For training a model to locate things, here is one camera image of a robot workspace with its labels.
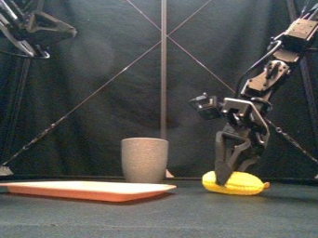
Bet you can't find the yellow toy corn cob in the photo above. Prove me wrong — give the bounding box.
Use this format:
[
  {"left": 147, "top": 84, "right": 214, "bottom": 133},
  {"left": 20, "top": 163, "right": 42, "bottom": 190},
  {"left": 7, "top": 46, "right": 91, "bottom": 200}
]
[{"left": 202, "top": 170, "right": 272, "bottom": 196}]

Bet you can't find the pink rectangular plate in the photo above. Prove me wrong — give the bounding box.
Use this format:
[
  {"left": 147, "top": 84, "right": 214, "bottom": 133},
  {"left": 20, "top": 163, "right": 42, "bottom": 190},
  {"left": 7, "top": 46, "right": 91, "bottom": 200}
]
[{"left": 0, "top": 180, "right": 179, "bottom": 204}]

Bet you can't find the black cloth backdrop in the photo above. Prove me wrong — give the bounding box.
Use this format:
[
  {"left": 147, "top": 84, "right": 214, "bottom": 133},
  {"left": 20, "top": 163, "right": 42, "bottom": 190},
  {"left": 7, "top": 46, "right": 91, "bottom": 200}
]
[{"left": 0, "top": 0, "right": 318, "bottom": 180}]

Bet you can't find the grey speckled cup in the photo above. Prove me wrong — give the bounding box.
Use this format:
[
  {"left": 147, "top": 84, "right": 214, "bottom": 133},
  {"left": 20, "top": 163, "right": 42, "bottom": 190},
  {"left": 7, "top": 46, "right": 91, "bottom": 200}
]
[{"left": 119, "top": 137, "right": 170, "bottom": 184}]

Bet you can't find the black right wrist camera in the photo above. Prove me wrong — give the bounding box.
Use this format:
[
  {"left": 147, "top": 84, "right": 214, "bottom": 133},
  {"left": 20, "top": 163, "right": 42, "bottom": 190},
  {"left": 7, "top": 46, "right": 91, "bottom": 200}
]
[{"left": 189, "top": 92, "right": 223, "bottom": 121}]

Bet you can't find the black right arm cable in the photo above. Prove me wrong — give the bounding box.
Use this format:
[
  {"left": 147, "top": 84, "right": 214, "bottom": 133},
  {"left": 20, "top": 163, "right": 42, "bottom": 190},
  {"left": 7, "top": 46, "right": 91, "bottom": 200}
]
[{"left": 234, "top": 38, "right": 289, "bottom": 98}]

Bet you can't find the thin diagonal brace wire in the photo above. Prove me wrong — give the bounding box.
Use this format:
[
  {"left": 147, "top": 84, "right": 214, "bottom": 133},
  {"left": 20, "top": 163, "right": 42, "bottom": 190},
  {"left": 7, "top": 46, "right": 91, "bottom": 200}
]
[
  {"left": 0, "top": 0, "right": 214, "bottom": 167},
  {"left": 123, "top": 0, "right": 318, "bottom": 165}
]

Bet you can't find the vertical grey frame pole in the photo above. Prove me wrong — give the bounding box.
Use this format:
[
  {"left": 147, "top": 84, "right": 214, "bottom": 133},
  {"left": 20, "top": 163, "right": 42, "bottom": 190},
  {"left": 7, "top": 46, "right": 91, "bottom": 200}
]
[{"left": 159, "top": 0, "right": 169, "bottom": 140}]

